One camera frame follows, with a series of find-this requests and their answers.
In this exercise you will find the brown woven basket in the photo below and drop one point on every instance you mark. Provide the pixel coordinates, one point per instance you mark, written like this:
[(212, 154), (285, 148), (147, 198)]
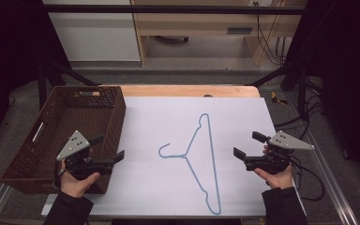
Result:
[(75, 115)]

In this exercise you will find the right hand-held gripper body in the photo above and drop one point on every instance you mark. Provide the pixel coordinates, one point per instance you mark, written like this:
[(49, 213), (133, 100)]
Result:
[(286, 142)]

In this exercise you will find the white table sheet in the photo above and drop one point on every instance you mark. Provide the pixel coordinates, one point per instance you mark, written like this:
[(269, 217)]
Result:
[(156, 125)]

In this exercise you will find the white cabinet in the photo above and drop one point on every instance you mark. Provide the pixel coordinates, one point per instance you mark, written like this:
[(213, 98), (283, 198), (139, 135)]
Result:
[(97, 37)]

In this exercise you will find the yellow and black tool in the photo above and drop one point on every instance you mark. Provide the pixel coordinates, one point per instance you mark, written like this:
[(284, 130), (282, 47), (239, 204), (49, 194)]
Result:
[(276, 98)]

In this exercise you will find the person's right hand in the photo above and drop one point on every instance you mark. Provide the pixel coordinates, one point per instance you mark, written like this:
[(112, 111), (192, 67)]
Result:
[(279, 180)]

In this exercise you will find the black stand leg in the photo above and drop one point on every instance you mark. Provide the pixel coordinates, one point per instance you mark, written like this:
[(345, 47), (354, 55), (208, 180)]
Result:
[(65, 73), (275, 75)]

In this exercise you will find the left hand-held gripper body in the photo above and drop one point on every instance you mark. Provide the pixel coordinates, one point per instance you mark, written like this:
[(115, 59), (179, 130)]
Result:
[(75, 146)]

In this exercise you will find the black horizontal frame bar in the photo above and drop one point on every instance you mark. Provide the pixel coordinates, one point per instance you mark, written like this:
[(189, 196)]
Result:
[(168, 9)]

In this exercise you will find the person's left hand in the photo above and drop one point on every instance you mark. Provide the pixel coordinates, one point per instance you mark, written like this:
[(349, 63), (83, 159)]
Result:
[(75, 187)]

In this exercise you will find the black curtain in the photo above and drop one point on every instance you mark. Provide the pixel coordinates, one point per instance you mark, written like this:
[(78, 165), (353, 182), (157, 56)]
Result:
[(347, 62), (9, 47)]

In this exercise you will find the light wooden desk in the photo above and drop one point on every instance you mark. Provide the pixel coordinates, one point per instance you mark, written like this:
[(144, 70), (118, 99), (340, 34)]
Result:
[(193, 23)]

